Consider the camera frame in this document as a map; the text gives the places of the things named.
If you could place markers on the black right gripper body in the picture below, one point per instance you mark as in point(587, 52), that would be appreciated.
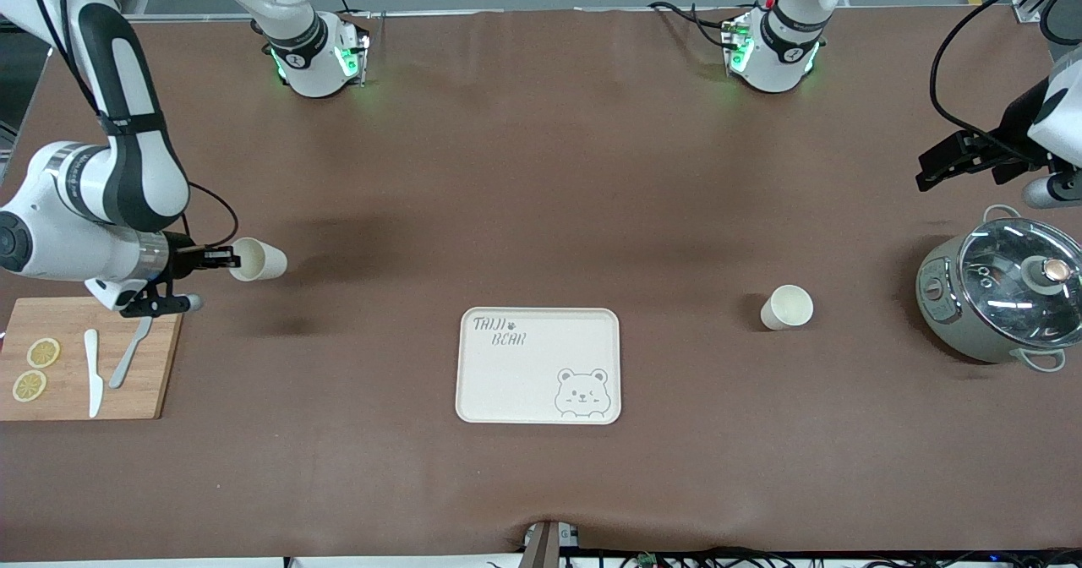
point(178, 256)

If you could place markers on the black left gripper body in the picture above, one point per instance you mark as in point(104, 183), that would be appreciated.
point(1011, 138)

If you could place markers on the white IKEA cup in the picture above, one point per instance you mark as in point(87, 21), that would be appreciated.
point(786, 308)
point(258, 259)

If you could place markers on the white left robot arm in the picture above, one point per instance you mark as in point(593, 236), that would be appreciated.
point(778, 61)

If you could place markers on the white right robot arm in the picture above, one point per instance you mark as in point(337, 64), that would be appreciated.
point(76, 255)

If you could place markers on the glass pot lid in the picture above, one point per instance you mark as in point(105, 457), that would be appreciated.
point(997, 251)

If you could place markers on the wooden cutting board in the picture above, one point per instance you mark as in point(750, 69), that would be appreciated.
point(161, 365)

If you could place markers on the grey plastic knife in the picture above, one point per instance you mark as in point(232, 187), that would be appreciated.
point(122, 369)

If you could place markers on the grey electric cooking pot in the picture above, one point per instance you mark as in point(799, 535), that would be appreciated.
point(947, 314)

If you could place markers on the white plastic knife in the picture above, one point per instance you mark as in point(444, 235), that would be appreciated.
point(93, 382)

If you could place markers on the yellow lemon slice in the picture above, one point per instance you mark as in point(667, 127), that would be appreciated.
point(30, 386)
point(43, 352)

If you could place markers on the cream bear print tray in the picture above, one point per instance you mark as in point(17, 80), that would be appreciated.
point(524, 382)

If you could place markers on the metal table edge bracket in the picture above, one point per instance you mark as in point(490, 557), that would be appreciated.
point(545, 547)

